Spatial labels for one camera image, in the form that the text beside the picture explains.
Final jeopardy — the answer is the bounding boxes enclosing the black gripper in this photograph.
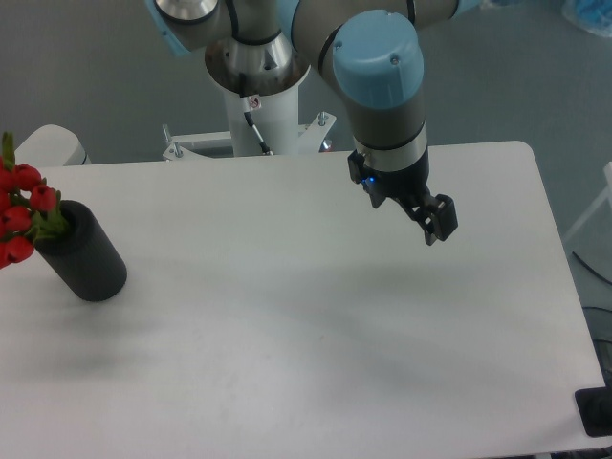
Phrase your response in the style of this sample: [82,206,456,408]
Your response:
[347,148,458,246]

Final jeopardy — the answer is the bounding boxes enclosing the red tulip flower bunch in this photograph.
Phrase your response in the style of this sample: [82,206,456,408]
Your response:
[1,132,71,269]

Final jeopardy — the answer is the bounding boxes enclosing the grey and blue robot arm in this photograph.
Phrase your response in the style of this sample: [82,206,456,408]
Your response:
[146,1,471,244]

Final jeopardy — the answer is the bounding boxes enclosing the black cylindrical vase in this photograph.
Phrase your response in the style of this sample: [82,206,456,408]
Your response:
[34,200,127,302]

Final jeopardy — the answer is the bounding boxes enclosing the black box at table edge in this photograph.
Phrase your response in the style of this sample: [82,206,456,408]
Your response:
[575,387,611,438]

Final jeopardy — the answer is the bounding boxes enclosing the blue plastic bag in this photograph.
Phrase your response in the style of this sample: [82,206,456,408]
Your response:
[561,0,611,38]

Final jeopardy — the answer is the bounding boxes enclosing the white rounded device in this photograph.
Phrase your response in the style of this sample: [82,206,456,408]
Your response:
[15,124,92,168]

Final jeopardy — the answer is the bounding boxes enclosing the white pedestal base brackets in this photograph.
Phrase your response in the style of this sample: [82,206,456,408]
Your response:
[162,111,337,162]

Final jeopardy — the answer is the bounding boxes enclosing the black floor cable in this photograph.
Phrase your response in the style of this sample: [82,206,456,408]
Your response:
[571,251,612,284]

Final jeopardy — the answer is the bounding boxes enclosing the white frame at right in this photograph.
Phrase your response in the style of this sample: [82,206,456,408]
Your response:
[561,163,612,244]

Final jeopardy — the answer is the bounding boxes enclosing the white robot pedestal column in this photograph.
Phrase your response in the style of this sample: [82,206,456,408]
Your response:
[204,37,313,157]

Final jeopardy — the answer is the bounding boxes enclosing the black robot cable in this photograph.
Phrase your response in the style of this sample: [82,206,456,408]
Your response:
[237,72,275,157]

